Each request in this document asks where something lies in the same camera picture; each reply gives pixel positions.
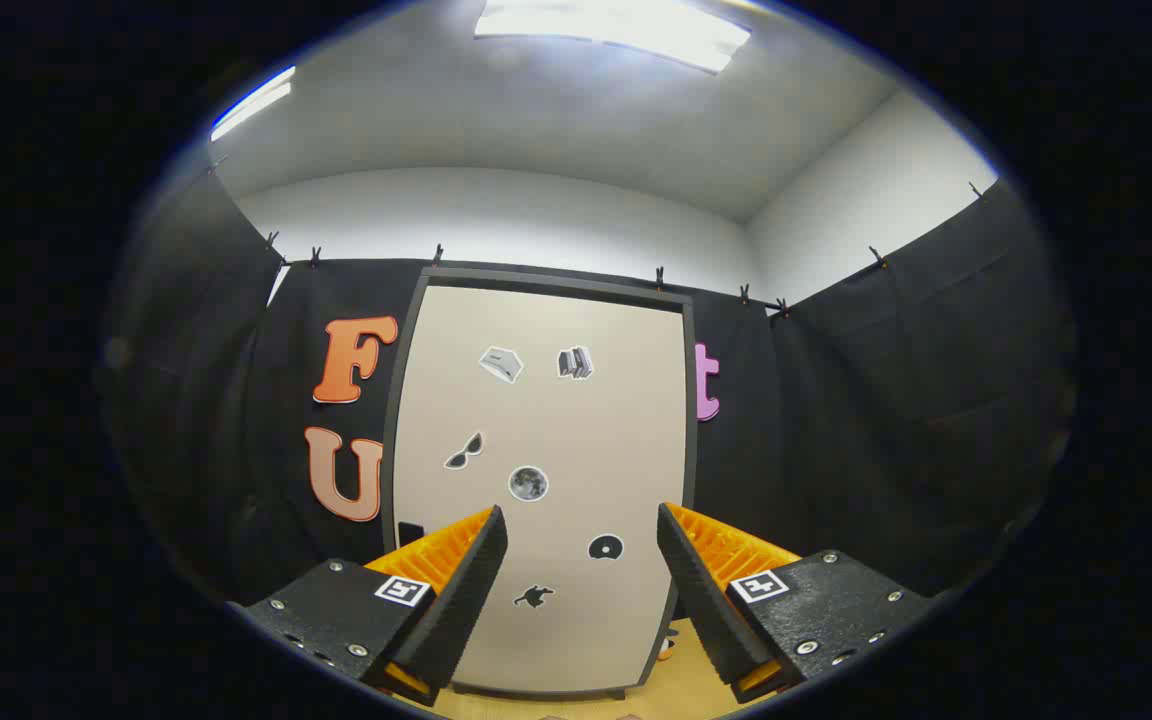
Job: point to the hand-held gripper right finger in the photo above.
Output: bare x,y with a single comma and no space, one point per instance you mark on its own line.
706,610

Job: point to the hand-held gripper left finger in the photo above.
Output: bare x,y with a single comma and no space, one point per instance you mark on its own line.
456,610

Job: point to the dark grey shoe cabinet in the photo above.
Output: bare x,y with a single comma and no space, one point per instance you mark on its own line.
556,283

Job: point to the black backdrop cloth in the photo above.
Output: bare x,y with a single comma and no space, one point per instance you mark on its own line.
886,400

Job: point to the row of black cloth clips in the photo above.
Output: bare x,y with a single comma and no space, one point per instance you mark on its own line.
437,255

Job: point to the narrow ceiling light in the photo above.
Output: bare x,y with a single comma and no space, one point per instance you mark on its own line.
251,105

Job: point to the large ceiling light panel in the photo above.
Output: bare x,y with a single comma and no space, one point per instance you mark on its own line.
616,30

